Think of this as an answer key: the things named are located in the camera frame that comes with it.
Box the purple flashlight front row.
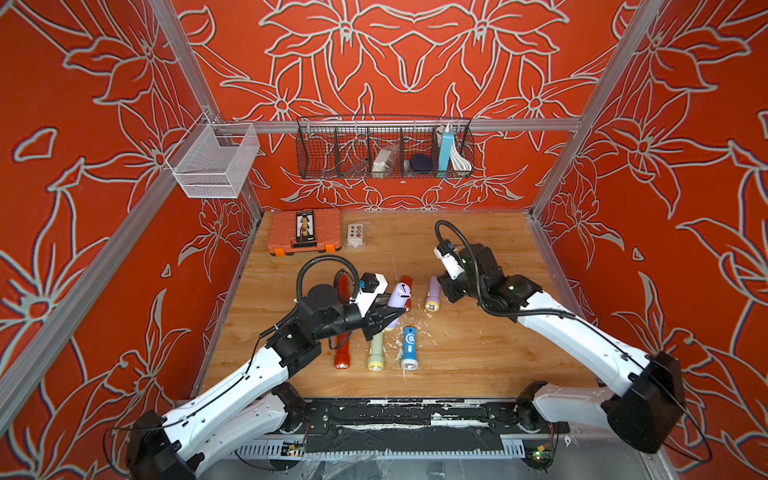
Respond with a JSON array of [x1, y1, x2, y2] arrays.
[[387, 282, 409, 310]]

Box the purple flashlight row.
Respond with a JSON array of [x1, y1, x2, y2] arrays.
[[387, 282, 409, 310], [424, 276, 442, 312]]

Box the red flashlight back row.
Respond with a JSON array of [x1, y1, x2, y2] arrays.
[[334, 269, 354, 304], [401, 275, 413, 312]]

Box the red flashlight row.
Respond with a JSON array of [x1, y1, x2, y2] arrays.
[[334, 334, 351, 370], [334, 269, 354, 304], [401, 275, 413, 312]]

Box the purple flashlight back row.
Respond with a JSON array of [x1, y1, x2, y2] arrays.
[[424, 276, 442, 312]]

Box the red flashlight front row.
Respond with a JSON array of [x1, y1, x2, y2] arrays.
[[334, 334, 351, 370]]

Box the green flashlight front row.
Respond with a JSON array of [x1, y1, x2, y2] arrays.
[[367, 332, 384, 371]]

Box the blue flashlight front row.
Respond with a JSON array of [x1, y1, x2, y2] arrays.
[[401, 326, 419, 371]]

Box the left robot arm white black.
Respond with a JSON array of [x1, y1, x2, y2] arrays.
[[125, 254, 411, 479]]

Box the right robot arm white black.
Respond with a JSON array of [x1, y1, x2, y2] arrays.
[[434, 220, 686, 454]]

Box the white button box in bag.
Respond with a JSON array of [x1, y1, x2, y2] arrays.
[[347, 222, 365, 249]]

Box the black card on case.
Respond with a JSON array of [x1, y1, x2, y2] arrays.
[[295, 210, 316, 246]]

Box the orange tool case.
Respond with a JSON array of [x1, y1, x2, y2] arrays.
[[267, 208, 342, 257]]

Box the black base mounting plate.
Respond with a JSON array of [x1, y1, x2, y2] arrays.
[[249, 397, 570, 455]]

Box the dark blue round item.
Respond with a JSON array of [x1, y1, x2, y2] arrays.
[[408, 153, 433, 175]]

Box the light blue box in basket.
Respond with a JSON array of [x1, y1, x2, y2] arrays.
[[436, 126, 454, 178]]

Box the white bagged item in basket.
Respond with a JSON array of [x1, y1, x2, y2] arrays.
[[371, 145, 399, 179]]

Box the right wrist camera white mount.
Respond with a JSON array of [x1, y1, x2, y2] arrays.
[[434, 240, 465, 280]]

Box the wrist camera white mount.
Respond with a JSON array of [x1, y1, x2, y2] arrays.
[[434, 240, 465, 280], [354, 272, 388, 316]]

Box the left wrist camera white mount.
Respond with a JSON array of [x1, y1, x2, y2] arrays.
[[354, 272, 388, 316]]

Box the white cable in basket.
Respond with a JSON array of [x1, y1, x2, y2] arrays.
[[449, 139, 474, 176]]

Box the black wire wall basket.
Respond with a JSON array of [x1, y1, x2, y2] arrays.
[[296, 114, 476, 180]]

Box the clear plastic wall bin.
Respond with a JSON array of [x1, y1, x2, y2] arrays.
[[168, 124, 260, 199]]

